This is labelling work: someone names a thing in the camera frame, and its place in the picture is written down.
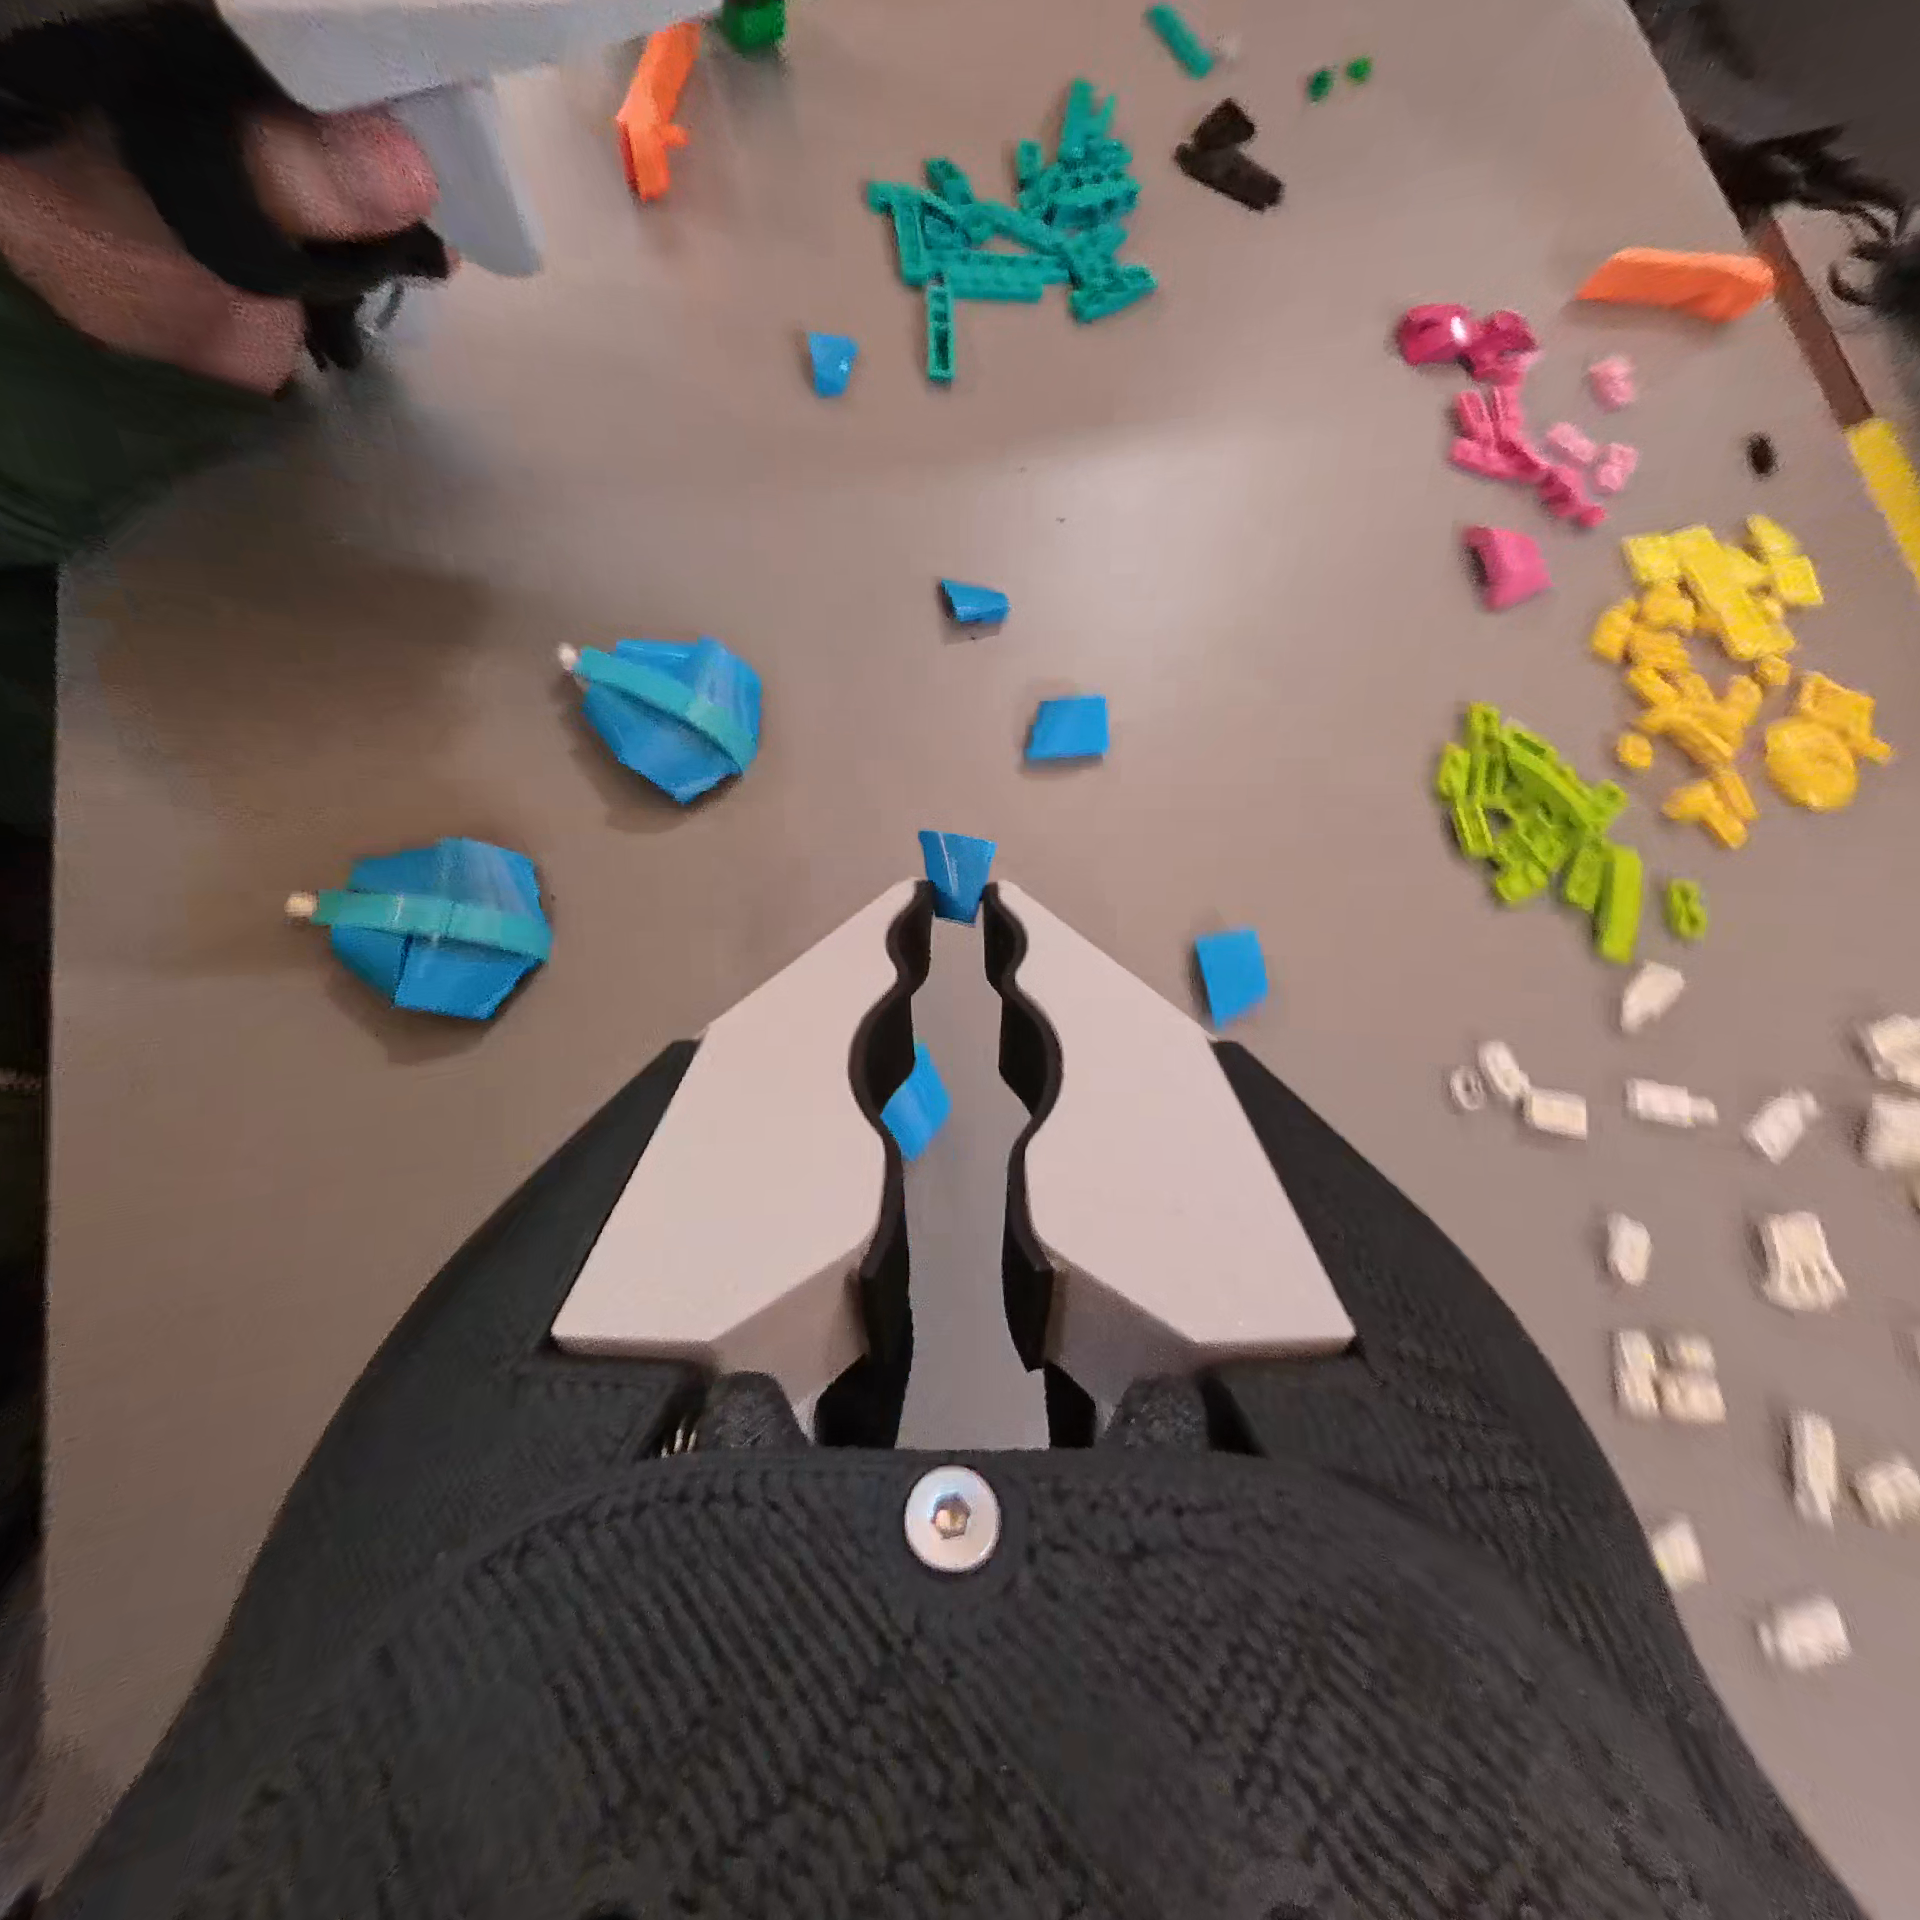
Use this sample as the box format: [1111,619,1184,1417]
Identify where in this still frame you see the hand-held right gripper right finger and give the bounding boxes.
[979,881,1360,1449]

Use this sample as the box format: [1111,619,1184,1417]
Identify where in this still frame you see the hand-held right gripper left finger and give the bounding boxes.
[548,881,940,1449]

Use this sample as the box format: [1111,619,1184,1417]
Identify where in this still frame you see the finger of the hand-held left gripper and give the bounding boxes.
[217,0,724,281]

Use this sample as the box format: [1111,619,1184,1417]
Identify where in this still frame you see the blue lego assembly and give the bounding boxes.
[559,638,768,808]
[287,838,553,1024]

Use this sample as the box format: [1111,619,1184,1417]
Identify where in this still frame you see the person's left forearm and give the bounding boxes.
[0,256,303,571]

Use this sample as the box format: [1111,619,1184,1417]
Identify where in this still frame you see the orange lego wedge piece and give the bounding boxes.
[1575,247,1778,326]
[615,18,707,204]

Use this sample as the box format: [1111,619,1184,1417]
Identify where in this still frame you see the pile of lime lego pieces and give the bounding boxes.
[1435,702,1711,966]

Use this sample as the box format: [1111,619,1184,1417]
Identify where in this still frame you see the group of white lego pieces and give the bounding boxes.
[1447,960,1920,1674]

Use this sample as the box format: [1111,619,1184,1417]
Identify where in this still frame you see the pile of teal lego pieces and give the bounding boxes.
[865,79,1161,384]

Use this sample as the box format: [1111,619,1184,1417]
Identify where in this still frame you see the large magenta curved lego piece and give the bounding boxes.
[1464,527,1552,614]

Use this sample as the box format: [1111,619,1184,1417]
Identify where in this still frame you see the pile of yellow lego pieces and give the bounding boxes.
[1591,515,1896,849]

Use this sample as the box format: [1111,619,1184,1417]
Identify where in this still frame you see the black lego pieces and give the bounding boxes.
[1174,97,1288,212]

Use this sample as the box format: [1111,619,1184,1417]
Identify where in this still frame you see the pile of pink lego pieces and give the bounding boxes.
[1395,299,1642,528]

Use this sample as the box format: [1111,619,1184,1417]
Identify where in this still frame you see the person's left hand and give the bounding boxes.
[0,105,442,401]

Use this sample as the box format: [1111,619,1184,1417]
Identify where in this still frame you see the yellow tape strip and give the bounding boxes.
[1846,416,1920,579]

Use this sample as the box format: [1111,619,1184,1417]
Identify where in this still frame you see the dark tangled object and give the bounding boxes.
[1627,0,1920,308]

